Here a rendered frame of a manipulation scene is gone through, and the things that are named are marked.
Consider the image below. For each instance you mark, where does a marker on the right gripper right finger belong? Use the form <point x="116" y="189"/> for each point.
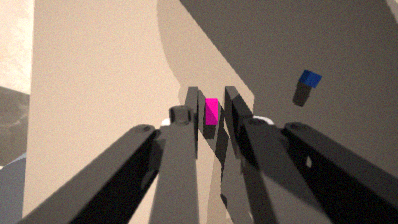
<point x="350" y="189"/>

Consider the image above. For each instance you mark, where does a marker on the magenta block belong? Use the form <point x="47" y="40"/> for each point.
<point x="211" y="111"/>

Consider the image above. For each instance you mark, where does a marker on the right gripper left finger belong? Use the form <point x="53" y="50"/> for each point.
<point x="107" y="190"/>

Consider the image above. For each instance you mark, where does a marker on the small blue block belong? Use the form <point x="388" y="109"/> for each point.
<point x="310" y="78"/>

